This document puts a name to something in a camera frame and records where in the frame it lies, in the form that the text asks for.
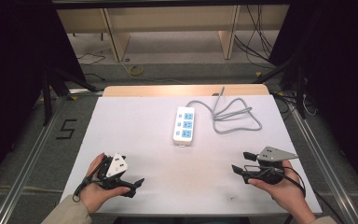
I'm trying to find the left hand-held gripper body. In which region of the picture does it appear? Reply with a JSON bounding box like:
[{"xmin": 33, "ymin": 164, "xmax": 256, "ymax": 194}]
[{"xmin": 97, "ymin": 152, "xmax": 135, "ymax": 190}]

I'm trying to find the thin floor cable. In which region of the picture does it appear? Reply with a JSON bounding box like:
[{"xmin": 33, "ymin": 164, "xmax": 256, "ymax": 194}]
[{"xmin": 76, "ymin": 46, "xmax": 112, "ymax": 66}]

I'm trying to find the light wooden desk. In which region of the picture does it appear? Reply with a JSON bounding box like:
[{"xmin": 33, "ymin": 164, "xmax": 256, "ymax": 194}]
[{"xmin": 55, "ymin": 4, "xmax": 291, "ymax": 63}]

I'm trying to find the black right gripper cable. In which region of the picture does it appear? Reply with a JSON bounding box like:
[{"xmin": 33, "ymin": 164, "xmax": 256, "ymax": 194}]
[{"xmin": 279, "ymin": 166, "xmax": 308, "ymax": 199}]

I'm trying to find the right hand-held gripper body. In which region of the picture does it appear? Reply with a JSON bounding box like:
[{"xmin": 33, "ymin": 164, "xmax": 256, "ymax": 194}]
[{"xmin": 243, "ymin": 146, "xmax": 299, "ymax": 185}]

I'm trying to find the white power strip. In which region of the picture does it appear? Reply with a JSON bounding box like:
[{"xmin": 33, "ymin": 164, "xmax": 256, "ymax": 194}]
[{"xmin": 172, "ymin": 105, "xmax": 196, "ymax": 147}]

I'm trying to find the person's right hand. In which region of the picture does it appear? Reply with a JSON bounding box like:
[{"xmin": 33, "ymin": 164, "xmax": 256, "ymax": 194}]
[{"xmin": 248, "ymin": 160, "xmax": 311, "ymax": 216}]

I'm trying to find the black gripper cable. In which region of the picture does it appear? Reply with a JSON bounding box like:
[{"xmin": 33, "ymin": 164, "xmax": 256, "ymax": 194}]
[
  {"xmin": 72, "ymin": 160, "xmax": 107, "ymax": 203},
  {"xmin": 279, "ymin": 166, "xmax": 308, "ymax": 199}
]

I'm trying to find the grey power strip cable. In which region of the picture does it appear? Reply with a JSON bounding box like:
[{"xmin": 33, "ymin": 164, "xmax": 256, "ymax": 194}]
[{"xmin": 186, "ymin": 86, "xmax": 263, "ymax": 135}]

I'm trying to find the black metal stand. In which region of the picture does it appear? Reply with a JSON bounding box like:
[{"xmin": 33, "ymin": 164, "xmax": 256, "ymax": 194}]
[
  {"xmin": 40, "ymin": 65, "xmax": 104, "ymax": 127},
  {"xmin": 254, "ymin": 57, "xmax": 308, "ymax": 119}
]

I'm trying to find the bundle of black cables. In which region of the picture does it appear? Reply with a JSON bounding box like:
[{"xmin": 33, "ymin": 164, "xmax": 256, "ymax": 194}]
[{"xmin": 233, "ymin": 4, "xmax": 282, "ymax": 68}]

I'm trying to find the black curtain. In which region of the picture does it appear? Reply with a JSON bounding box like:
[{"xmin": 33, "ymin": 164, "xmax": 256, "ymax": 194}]
[
  {"xmin": 0, "ymin": 0, "xmax": 87, "ymax": 194},
  {"xmin": 268, "ymin": 0, "xmax": 358, "ymax": 200}
]

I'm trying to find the person's left hand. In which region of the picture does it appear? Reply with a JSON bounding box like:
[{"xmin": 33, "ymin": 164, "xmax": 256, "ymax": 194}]
[{"xmin": 79, "ymin": 152, "xmax": 131, "ymax": 215}]

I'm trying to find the aluminium floor rail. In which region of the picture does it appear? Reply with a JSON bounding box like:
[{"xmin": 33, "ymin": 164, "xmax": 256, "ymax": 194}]
[
  {"xmin": 0, "ymin": 95, "xmax": 68, "ymax": 224},
  {"xmin": 287, "ymin": 101, "xmax": 358, "ymax": 224}
]

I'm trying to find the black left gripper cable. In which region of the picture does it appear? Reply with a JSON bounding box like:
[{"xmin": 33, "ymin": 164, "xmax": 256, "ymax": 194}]
[{"xmin": 72, "ymin": 160, "xmax": 107, "ymax": 203}]

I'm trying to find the yellow tape roll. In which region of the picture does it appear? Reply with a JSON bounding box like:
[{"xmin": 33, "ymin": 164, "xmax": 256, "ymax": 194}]
[{"xmin": 128, "ymin": 64, "xmax": 145, "ymax": 77}]

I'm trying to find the white table sheet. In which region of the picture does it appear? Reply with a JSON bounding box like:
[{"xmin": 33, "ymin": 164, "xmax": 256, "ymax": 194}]
[{"xmin": 60, "ymin": 94, "xmax": 324, "ymax": 216}]

